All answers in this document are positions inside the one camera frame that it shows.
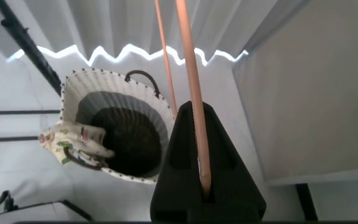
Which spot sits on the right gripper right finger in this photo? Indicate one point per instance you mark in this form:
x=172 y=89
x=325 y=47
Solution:
x=238 y=199

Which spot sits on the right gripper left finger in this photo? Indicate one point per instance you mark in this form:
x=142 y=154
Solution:
x=172 y=193

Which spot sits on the pink clothes hanger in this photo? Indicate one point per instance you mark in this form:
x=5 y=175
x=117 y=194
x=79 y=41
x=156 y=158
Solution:
x=194 y=77

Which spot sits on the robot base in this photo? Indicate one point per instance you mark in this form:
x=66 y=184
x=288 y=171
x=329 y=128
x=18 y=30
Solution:
x=26 y=214

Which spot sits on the white laundry basket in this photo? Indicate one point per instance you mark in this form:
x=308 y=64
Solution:
x=104 y=84

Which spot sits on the black clothes rack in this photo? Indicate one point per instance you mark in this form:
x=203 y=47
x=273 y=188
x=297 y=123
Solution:
x=30 y=46

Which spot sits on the cream printed garment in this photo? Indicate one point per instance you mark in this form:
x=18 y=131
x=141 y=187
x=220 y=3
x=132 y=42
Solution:
x=73 y=140

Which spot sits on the white curtain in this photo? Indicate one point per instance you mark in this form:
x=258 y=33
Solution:
x=120 y=21

